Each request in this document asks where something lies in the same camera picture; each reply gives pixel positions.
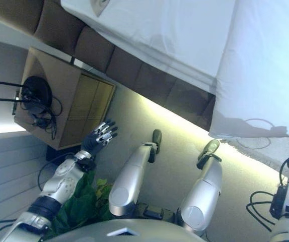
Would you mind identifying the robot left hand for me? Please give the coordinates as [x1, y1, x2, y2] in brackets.
[80, 120, 119, 155]

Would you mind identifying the white duvet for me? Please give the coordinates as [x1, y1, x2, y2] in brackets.
[208, 0, 289, 140]

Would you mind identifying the white terry blanket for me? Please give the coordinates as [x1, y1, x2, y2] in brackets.
[224, 137, 289, 173]

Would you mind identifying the silver robot left leg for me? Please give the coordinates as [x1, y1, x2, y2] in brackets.
[108, 128, 163, 224]

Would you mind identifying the silver robot leg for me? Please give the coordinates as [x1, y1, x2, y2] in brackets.
[108, 128, 163, 224]
[178, 139, 224, 232]

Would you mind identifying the wooden nightstand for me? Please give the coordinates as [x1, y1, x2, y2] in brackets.
[13, 47, 117, 152]

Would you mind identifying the grey robot torso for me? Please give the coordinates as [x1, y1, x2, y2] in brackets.
[30, 201, 206, 242]

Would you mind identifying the silver robot right leg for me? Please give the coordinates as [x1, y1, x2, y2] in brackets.
[178, 139, 224, 232]

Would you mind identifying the white fitted sheet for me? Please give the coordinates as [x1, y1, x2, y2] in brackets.
[59, 0, 239, 84]

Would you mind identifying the large beige pillow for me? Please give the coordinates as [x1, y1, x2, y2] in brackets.
[88, 0, 113, 18]

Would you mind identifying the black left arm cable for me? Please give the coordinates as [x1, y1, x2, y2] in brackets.
[37, 158, 67, 194]

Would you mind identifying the black lamp base with cables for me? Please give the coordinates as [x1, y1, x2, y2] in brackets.
[0, 75, 64, 140]

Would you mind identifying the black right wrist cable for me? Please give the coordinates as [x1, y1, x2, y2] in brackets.
[246, 153, 289, 232]

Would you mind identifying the brown upholstered bed frame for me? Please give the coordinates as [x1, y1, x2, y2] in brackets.
[0, 0, 218, 132]

